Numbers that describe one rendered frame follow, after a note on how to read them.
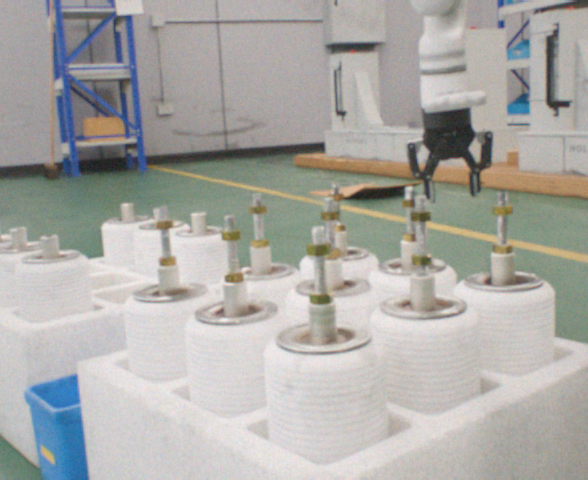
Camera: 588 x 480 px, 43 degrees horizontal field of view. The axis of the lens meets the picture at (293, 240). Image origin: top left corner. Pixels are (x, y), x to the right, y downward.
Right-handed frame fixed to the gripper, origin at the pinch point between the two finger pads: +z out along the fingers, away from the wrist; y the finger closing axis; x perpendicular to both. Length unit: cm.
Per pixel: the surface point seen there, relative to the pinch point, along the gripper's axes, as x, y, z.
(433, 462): 68, 19, 2
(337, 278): 48, 23, -6
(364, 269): 34.7, 18.9, -1.4
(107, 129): -521, 169, 44
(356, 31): -649, -64, -2
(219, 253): 9.9, 37.9, 1.8
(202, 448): 64, 36, 1
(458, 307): 58, 13, -5
